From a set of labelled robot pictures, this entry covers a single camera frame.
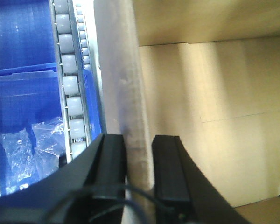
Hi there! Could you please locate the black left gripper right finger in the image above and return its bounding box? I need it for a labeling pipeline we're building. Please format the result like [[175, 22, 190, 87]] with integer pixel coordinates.
[[152, 135, 248, 224]]

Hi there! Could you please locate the clear plastic bag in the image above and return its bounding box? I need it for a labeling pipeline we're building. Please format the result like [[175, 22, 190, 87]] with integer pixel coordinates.
[[0, 117, 66, 194]]

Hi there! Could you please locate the black thin cable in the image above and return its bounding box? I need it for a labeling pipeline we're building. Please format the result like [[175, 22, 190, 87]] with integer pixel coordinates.
[[46, 184, 168, 224]]

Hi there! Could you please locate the grey roller rail left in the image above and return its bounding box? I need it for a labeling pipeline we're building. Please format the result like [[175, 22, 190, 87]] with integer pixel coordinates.
[[49, 0, 91, 163]]

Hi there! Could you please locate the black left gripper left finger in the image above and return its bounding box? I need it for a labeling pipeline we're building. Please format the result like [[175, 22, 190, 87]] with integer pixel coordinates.
[[0, 134, 126, 224]]

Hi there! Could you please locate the brown cardboard box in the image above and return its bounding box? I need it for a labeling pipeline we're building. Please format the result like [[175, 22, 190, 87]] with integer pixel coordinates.
[[94, 0, 280, 224]]

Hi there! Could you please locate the blue bin with plastic bags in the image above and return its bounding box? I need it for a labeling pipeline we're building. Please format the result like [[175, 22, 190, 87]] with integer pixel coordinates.
[[0, 0, 102, 197]]

